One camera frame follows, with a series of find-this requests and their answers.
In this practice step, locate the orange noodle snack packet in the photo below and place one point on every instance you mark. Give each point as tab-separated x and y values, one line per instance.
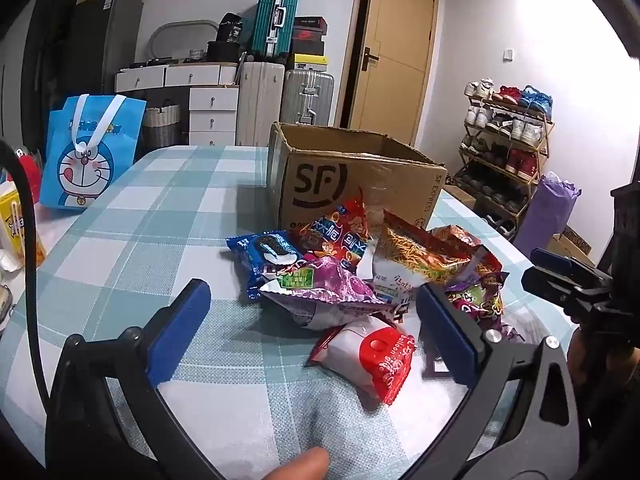
417	256

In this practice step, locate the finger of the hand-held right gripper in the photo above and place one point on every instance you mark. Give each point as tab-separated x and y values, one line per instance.
555	282
552	257

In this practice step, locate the white light switch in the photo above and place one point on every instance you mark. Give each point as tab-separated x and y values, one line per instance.
508	54

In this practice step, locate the purple bag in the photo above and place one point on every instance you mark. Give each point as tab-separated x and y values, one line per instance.
545	215

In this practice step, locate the plain black shoe box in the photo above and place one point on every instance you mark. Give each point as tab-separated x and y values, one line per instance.
307	47

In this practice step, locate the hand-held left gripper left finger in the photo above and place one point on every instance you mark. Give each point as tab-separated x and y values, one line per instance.
181	331

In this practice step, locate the small cardboard box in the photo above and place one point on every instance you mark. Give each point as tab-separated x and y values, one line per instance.
459	196

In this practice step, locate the grey oval frame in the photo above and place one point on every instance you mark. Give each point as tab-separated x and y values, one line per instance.
165	30

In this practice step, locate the red white snack packet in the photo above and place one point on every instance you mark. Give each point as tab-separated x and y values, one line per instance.
361	356

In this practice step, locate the wooden shoe rack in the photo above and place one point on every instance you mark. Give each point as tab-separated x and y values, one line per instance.
545	135

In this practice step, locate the blue cartoon tote bag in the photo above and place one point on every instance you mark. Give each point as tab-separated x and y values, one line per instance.
92	160

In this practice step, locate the printed cardboard box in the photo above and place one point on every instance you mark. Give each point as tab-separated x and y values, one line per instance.
570	245

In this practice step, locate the teal suitcase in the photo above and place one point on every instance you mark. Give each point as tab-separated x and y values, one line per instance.
272	20

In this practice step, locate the blue cookie packet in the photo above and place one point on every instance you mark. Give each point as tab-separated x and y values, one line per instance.
265	251

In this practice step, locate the rows of shoes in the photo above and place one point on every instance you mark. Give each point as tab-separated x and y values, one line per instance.
520	130

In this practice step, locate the small white basket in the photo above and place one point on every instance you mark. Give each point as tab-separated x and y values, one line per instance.
198	53

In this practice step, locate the black bag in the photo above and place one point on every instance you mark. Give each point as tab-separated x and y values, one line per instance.
230	27

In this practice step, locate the yellow black shoe box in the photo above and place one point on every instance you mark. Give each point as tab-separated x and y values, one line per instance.
309	62

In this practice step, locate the red blue snack packet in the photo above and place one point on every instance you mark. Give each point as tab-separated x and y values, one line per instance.
341	240

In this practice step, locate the red purple snack packet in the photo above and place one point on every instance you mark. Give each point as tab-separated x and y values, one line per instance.
477	300

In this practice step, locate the black storage box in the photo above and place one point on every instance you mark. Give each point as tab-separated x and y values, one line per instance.
222	51

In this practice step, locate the silver suitcase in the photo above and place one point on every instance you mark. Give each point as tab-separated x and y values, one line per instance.
307	95

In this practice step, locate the pile of floor shoes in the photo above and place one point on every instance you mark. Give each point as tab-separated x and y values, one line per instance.
500	225

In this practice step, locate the wooden door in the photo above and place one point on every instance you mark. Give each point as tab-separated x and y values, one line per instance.
400	50

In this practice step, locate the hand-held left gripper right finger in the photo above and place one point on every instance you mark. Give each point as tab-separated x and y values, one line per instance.
446	332

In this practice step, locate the black shoe box red logo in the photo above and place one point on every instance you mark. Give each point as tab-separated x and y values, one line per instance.
308	35

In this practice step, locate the red object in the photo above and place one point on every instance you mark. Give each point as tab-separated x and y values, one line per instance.
31	172

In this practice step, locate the woven laundry basket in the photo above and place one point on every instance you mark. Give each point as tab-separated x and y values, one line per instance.
161	125

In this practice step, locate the beige suitcase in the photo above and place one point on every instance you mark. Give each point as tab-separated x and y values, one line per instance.
260	105

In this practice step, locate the white drawer cabinet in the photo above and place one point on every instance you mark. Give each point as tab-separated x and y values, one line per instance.
212	110

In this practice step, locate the person's left hand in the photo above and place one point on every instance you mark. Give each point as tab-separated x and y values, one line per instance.
295	466

